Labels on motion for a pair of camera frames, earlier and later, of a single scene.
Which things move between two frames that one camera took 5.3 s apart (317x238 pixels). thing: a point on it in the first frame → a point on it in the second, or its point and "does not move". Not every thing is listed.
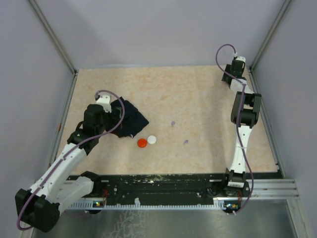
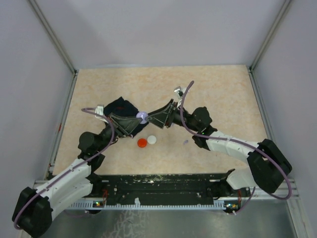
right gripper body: (227, 68) → (175, 116)
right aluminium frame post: (269, 34) does not move
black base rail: (230, 189) does not move
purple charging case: (225, 77) → (142, 114)
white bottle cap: (151, 139) does not move
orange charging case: (141, 143) does not move
